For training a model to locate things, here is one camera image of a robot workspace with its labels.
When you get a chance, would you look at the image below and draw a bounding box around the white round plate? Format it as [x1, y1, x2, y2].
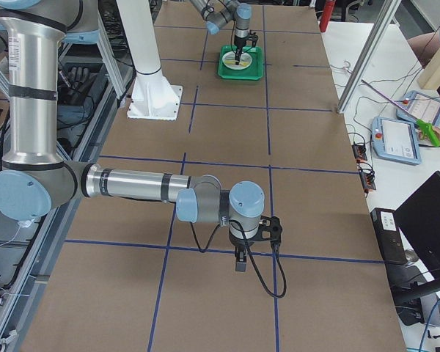
[221, 51, 253, 70]

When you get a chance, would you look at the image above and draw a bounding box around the green plastic tray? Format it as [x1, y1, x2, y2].
[217, 45, 264, 81]

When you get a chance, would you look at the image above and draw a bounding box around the red fire extinguisher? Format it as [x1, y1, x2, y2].
[319, 0, 336, 33]

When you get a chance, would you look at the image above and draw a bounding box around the lower black orange connector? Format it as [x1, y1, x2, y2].
[357, 162, 376, 195]

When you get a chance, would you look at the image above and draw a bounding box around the black orange connector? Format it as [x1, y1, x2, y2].
[351, 143, 367, 162]
[357, 162, 376, 195]

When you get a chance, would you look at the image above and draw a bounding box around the black computer box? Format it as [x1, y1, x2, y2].
[370, 208, 406, 265]

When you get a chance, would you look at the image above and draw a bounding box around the upper black orange connector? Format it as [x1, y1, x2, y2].
[351, 143, 367, 162]

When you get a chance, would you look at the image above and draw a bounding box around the near blue teach pendant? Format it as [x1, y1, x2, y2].
[371, 116, 422, 165]

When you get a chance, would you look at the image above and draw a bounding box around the blue teach pendant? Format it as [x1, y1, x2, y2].
[396, 90, 440, 126]
[371, 116, 422, 165]

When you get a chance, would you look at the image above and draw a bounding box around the far blue teach pendant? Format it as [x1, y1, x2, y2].
[396, 90, 440, 126]

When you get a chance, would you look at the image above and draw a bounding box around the black laptop monitor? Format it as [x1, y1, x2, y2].
[392, 171, 440, 305]

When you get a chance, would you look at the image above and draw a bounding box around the green grabber stick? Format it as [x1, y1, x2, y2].
[361, 79, 440, 147]

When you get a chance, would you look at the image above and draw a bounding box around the white camera post base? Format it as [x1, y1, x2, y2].
[117, 0, 183, 121]

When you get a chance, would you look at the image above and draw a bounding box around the aluminium frame post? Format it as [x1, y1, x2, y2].
[337, 0, 402, 114]

